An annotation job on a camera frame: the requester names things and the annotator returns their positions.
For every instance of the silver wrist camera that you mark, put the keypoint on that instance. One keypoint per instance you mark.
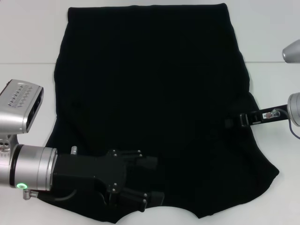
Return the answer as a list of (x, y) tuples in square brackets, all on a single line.
[(293, 52), (16, 110)]

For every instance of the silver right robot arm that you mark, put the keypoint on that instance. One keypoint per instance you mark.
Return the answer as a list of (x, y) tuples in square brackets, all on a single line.
[(295, 109)]

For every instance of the black t-shirt with FREE print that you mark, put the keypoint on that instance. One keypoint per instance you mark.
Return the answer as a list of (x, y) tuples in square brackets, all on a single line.
[(150, 82)]

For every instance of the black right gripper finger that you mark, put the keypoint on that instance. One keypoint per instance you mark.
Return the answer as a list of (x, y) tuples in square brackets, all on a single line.
[(252, 118)]

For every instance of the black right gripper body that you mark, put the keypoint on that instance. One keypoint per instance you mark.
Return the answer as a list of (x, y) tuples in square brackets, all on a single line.
[(283, 107)]

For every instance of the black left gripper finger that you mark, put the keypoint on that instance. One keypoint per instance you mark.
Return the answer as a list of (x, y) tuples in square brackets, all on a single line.
[(157, 198), (150, 162)]

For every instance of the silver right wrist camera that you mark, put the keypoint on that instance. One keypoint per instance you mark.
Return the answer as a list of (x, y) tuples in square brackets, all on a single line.
[(293, 52)]

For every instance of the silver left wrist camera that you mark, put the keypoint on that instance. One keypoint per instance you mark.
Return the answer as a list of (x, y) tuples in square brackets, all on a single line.
[(16, 110)]

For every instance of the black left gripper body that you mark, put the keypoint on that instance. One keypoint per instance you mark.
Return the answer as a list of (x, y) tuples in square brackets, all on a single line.
[(89, 167)]

